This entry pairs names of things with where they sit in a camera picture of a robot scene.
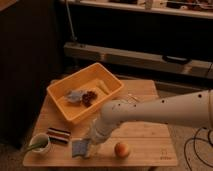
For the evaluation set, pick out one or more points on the dark red grapes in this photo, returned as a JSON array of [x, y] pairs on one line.
[[88, 97]]

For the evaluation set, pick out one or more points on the long grey case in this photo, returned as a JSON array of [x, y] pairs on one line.
[[195, 68]]

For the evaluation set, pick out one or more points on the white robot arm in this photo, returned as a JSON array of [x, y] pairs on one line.
[[191, 110]]

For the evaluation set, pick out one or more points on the yellow plastic bin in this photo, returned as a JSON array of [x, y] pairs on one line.
[[94, 79]]

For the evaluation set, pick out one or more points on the crumpled grey cloth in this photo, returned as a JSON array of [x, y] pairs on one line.
[[75, 96]]

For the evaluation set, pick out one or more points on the green utensil in mug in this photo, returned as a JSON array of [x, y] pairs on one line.
[[37, 146]]

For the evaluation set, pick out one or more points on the vertical metal pole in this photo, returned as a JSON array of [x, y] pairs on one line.
[[73, 37]]

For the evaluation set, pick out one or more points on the blue grey sponge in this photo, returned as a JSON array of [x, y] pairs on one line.
[[79, 147]]

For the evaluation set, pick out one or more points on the black case handle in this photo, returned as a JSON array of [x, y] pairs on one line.
[[181, 61]]

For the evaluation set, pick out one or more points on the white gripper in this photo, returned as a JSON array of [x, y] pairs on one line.
[[98, 133]]

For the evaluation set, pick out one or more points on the background shelf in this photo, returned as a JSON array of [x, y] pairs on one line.
[[144, 6]]

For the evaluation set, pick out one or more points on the orange fruit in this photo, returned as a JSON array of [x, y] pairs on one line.
[[122, 150]]

